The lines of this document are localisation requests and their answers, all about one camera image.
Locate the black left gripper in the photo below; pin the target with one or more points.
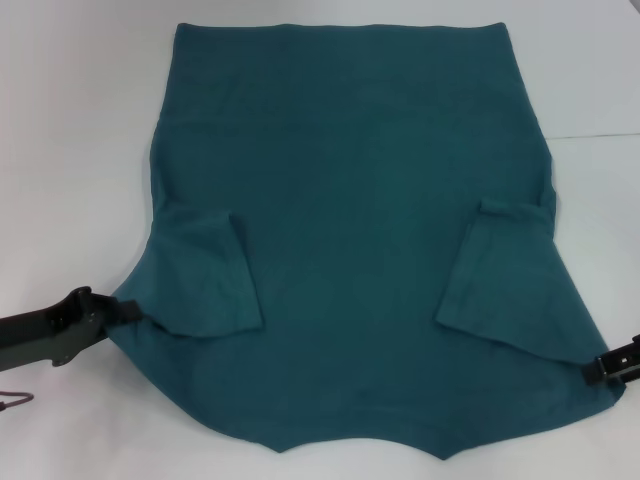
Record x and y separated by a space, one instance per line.
45 330

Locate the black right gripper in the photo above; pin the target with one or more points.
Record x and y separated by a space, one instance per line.
625 357

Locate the teal blue shirt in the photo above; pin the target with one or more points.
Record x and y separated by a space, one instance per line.
350 225

